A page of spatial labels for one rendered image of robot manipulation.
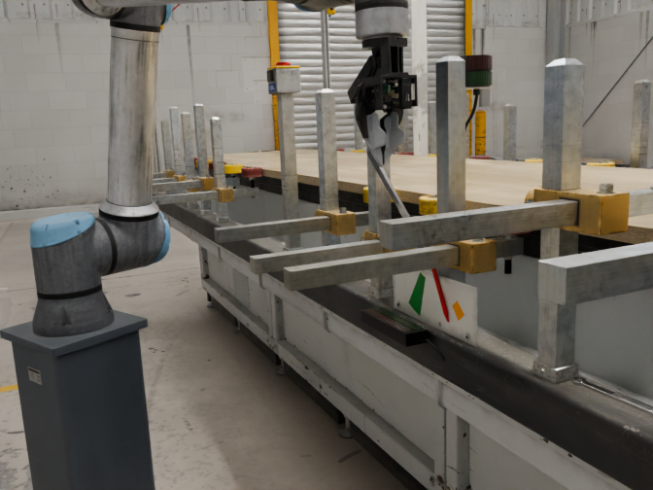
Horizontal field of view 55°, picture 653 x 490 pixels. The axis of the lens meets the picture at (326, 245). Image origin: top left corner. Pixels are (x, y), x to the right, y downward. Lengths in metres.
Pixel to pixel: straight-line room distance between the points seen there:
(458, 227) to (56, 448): 1.23
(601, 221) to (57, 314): 1.22
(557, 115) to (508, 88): 10.32
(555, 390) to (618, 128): 9.90
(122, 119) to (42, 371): 0.63
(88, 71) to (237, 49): 1.98
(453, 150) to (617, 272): 0.59
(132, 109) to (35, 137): 7.28
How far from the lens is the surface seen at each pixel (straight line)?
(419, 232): 0.71
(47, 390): 1.66
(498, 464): 1.58
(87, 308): 1.63
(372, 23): 1.10
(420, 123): 2.92
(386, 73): 1.09
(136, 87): 1.61
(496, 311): 1.38
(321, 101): 1.51
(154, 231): 1.71
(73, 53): 8.92
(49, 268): 1.62
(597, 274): 0.52
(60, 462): 1.72
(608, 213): 0.85
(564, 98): 0.89
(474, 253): 1.04
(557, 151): 0.89
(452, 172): 1.09
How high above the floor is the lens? 1.07
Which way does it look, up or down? 11 degrees down
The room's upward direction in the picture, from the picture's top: 2 degrees counter-clockwise
